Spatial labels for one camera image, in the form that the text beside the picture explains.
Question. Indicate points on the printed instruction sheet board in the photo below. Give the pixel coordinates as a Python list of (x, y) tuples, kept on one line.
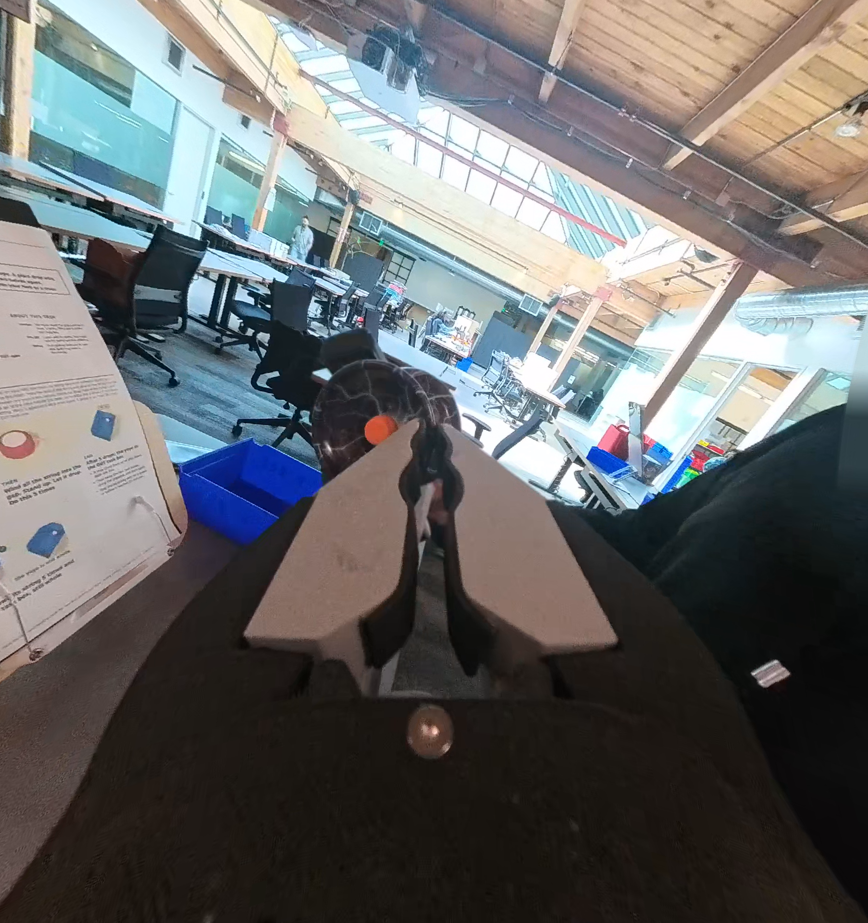
[(37, 447)]

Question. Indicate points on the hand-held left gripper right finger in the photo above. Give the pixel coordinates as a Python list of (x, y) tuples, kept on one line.
[(520, 570)]

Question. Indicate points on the small metal badge clip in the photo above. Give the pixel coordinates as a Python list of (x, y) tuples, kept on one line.
[(770, 673)]

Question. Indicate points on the ceiling projector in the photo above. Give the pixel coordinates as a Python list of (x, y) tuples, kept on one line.
[(387, 72)]

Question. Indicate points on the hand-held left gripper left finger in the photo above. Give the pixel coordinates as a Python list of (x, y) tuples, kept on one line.
[(333, 548)]

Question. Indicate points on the silver ventilation duct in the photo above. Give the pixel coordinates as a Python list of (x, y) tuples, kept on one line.
[(802, 310)]

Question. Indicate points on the dark blue marbled yoyo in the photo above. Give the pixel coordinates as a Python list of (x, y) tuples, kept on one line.
[(347, 404)]

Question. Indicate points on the grey office desk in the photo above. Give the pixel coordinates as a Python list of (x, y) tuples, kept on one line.
[(239, 267)]

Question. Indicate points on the ceiling lamp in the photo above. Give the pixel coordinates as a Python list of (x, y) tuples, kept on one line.
[(848, 128)]

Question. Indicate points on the blue plastic bin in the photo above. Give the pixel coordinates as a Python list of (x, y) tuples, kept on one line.
[(239, 483)]

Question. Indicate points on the black office chair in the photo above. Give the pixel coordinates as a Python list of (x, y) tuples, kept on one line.
[(290, 375), (290, 303), (156, 288)]

